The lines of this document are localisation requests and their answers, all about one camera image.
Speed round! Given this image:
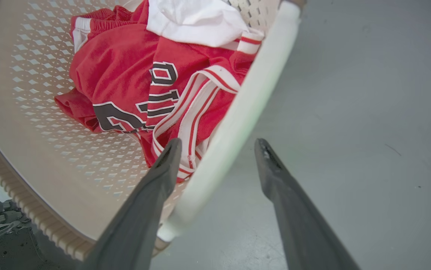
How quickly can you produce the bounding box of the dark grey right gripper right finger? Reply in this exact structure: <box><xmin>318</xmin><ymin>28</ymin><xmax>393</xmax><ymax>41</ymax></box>
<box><xmin>254</xmin><ymin>138</ymin><xmax>361</xmax><ymax>270</ymax></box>

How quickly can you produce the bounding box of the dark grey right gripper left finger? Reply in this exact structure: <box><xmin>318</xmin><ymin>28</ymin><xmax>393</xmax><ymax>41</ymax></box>
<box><xmin>82</xmin><ymin>138</ymin><xmax>183</xmax><ymax>270</ymax></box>

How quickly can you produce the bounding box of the beige plastic laundry basket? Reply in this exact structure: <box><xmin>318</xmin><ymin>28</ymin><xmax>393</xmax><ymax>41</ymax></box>
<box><xmin>0</xmin><ymin>0</ymin><xmax>307</xmax><ymax>262</ymax></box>

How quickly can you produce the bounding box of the red basketball jersey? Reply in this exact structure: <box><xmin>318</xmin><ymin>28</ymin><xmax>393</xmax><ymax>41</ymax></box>
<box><xmin>54</xmin><ymin>0</ymin><xmax>265</xmax><ymax>183</ymax></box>

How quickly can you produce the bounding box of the white cloth garment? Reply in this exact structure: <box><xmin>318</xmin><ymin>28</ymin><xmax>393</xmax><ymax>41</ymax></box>
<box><xmin>147</xmin><ymin>0</ymin><xmax>249</xmax><ymax>48</ymax></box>

